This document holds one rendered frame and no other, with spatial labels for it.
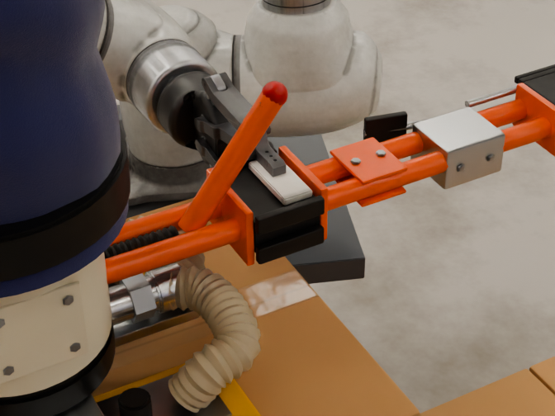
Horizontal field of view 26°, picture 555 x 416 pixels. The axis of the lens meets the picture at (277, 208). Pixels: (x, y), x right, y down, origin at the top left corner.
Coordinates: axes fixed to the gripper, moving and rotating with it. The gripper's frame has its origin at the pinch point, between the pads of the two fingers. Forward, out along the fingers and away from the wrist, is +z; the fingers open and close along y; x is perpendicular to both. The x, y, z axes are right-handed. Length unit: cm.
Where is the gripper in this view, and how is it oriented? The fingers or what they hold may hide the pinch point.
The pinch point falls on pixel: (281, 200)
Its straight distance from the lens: 112.0
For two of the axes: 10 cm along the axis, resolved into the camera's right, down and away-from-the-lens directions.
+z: 4.8, 5.2, -7.1
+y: 0.0, 8.1, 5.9
